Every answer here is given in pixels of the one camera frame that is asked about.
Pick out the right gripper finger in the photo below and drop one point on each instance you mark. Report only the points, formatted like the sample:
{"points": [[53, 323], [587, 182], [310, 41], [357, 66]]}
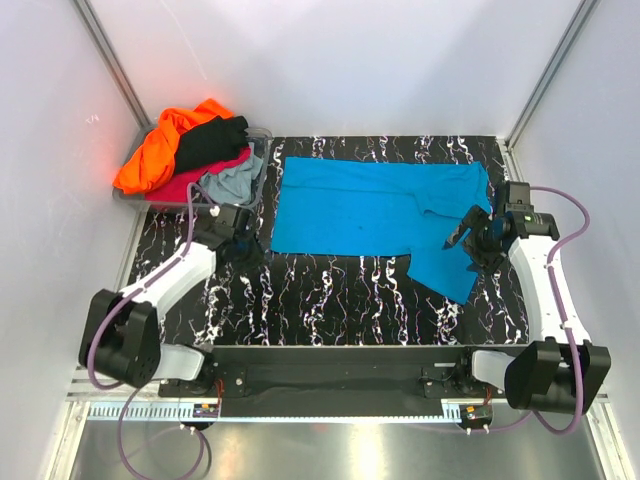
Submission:
{"points": [[472, 224], [484, 261]]}

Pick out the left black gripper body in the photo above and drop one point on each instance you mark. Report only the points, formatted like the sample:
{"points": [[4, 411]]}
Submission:
{"points": [[250, 251]]}

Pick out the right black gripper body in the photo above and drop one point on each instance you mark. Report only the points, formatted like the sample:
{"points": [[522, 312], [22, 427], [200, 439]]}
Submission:
{"points": [[482, 237]]}

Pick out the blue t shirt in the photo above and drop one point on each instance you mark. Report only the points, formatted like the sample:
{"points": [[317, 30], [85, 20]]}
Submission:
{"points": [[351, 208]]}

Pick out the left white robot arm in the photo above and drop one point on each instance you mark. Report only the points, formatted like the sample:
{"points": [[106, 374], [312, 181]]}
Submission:
{"points": [[121, 342]]}

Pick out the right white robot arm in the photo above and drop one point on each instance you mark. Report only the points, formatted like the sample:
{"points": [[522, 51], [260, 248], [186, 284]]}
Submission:
{"points": [[561, 370]]}

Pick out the grey t shirt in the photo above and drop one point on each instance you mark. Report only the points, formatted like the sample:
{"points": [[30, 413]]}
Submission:
{"points": [[235, 185]]}

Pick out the clear plastic bin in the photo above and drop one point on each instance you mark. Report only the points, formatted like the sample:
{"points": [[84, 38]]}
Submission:
{"points": [[260, 140]]}

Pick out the magenta t shirt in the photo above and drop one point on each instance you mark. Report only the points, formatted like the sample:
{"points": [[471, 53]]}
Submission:
{"points": [[176, 189]]}

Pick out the black t shirt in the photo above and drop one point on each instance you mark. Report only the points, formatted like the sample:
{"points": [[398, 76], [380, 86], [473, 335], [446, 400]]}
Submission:
{"points": [[212, 142]]}

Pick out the orange t shirt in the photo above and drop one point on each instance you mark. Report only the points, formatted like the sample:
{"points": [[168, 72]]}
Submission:
{"points": [[152, 164]]}

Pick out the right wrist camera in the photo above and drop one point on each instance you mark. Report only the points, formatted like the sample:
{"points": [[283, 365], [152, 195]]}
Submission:
{"points": [[511, 196]]}

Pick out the aluminium frame rail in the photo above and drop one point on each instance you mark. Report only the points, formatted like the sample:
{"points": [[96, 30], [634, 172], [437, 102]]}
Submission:
{"points": [[81, 388]]}

